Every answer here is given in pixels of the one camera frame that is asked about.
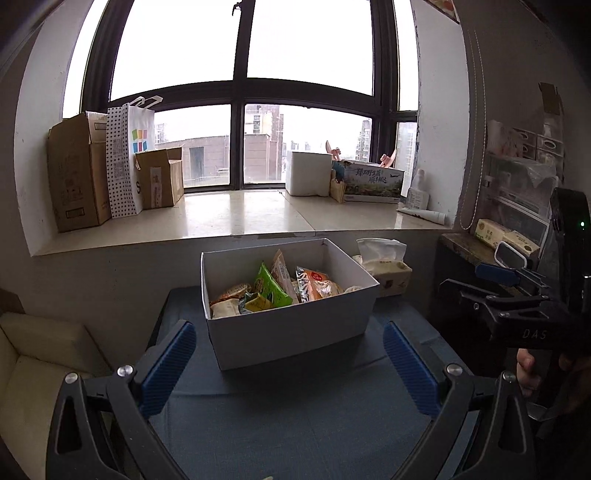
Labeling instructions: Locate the brown pastry snack packet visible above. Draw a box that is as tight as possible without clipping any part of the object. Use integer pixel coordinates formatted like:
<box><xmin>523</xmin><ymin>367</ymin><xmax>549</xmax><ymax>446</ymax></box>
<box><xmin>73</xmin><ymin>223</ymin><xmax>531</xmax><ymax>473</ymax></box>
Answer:
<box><xmin>209</xmin><ymin>283</ymin><xmax>252</xmax><ymax>305</ymax></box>

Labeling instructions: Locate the yellow snack pouch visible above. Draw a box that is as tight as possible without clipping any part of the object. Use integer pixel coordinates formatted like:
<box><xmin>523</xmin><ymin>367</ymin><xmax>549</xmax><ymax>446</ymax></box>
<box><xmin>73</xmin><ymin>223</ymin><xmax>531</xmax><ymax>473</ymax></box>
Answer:
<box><xmin>243</xmin><ymin>293</ymin><xmax>273</xmax><ymax>313</ymax></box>

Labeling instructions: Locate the orange cake packet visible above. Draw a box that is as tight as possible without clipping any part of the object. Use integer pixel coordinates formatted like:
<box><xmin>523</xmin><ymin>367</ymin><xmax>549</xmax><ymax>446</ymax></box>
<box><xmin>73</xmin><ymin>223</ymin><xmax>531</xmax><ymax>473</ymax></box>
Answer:
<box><xmin>295</xmin><ymin>266</ymin><xmax>344</xmax><ymax>303</ymax></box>

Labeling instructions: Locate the green seaweed snack packet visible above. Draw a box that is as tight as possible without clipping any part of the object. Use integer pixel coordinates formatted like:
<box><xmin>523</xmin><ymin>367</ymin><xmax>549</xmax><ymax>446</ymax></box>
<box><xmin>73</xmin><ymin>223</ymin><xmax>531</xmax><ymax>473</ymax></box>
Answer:
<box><xmin>253</xmin><ymin>262</ymin><xmax>293</xmax><ymax>308</ymax></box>

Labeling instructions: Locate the white calligraphy snack packet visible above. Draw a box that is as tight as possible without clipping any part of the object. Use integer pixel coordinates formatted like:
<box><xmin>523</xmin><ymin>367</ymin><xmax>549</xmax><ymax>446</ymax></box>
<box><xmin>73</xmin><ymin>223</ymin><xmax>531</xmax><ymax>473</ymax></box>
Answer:
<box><xmin>270</xmin><ymin>249</ymin><xmax>300</xmax><ymax>304</ymax></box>

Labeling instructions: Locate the right hand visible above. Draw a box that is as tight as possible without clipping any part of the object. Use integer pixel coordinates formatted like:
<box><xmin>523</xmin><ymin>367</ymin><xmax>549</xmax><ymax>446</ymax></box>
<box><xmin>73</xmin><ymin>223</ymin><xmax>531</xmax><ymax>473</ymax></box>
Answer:
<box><xmin>516</xmin><ymin>348</ymin><xmax>541</xmax><ymax>398</ymax></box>

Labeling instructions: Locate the white framed mirror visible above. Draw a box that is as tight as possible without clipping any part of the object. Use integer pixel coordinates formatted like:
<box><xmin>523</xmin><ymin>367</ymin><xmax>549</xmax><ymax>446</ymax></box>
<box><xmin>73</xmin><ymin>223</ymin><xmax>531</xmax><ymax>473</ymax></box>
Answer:
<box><xmin>494</xmin><ymin>241</ymin><xmax>528</xmax><ymax>270</ymax></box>

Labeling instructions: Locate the green white tissue box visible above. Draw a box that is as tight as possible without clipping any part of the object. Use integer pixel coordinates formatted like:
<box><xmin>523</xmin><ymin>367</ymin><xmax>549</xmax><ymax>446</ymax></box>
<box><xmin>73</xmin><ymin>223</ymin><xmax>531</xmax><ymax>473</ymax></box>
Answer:
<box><xmin>475</xmin><ymin>219</ymin><xmax>540</xmax><ymax>258</ymax></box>

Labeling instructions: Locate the white lotion tube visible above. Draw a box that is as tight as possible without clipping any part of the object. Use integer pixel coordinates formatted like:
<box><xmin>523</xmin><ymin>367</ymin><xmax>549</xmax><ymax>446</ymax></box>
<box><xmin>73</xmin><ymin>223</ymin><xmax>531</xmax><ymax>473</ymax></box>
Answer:
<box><xmin>398</xmin><ymin>207</ymin><xmax>446</xmax><ymax>226</ymax></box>

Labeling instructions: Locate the white pump bottle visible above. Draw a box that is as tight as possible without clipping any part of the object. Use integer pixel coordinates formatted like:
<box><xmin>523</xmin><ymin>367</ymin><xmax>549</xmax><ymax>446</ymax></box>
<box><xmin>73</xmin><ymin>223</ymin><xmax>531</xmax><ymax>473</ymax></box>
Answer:
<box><xmin>406</xmin><ymin>169</ymin><xmax>430</xmax><ymax>210</ymax></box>

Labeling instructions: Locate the beige tissue pack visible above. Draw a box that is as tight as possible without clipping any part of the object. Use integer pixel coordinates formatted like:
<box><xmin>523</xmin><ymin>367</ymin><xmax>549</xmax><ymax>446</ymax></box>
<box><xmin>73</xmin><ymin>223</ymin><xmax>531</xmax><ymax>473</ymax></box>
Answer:
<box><xmin>353</xmin><ymin>238</ymin><xmax>413</xmax><ymax>298</ymax></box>

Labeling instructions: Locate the cream sofa cushion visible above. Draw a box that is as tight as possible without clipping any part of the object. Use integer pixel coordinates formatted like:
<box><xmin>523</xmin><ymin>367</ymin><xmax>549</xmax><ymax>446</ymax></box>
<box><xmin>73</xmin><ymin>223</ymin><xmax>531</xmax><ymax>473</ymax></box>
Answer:
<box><xmin>1</xmin><ymin>313</ymin><xmax>112</xmax><ymax>479</ymax></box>

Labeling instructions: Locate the white open storage box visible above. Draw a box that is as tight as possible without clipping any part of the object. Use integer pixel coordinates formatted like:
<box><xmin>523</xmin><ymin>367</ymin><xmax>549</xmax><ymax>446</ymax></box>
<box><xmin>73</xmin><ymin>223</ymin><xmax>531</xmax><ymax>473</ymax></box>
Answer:
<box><xmin>200</xmin><ymin>238</ymin><xmax>379</xmax><ymax>371</ymax></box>

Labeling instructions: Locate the printed landscape gift box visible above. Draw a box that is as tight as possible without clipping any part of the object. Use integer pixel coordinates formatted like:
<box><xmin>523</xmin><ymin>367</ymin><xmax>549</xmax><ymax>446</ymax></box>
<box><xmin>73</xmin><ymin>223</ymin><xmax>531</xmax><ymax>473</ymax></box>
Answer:
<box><xmin>342</xmin><ymin>161</ymin><xmax>405</xmax><ymax>204</ymax></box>

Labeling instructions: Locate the pink toy figure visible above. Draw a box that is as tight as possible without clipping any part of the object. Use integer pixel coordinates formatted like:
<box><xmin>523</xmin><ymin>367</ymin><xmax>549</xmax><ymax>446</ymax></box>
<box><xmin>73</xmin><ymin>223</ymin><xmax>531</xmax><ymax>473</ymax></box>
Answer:
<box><xmin>325</xmin><ymin>141</ymin><xmax>341</xmax><ymax>162</ymax></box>

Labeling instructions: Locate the white foam box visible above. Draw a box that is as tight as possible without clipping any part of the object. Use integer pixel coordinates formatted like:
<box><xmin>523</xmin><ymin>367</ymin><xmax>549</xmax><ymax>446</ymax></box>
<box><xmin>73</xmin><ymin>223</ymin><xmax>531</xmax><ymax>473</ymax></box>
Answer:
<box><xmin>286</xmin><ymin>152</ymin><xmax>332</xmax><ymax>197</ymax></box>

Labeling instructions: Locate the small open cardboard box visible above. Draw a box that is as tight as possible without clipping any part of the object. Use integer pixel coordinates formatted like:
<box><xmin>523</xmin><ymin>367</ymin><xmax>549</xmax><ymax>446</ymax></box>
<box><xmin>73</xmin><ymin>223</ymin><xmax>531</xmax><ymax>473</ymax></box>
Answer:
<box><xmin>135</xmin><ymin>147</ymin><xmax>184</xmax><ymax>209</ymax></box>

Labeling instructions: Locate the tall brown cardboard box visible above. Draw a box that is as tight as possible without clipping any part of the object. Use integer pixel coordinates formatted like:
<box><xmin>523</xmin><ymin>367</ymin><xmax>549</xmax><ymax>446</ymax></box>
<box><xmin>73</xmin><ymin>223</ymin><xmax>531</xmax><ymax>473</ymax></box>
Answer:
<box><xmin>47</xmin><ymin>112</ymin><xmax>111</xmax><ymax>233</ymax></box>

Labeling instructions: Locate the white dotted paper bag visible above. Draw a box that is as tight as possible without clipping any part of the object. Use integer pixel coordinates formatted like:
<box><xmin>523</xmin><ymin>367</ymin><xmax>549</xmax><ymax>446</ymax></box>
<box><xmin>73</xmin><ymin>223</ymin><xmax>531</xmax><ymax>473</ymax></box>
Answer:
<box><xmin>106</xmin><ymin>95</ymin><xmax>163</xmax><ymax>219</ymax></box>

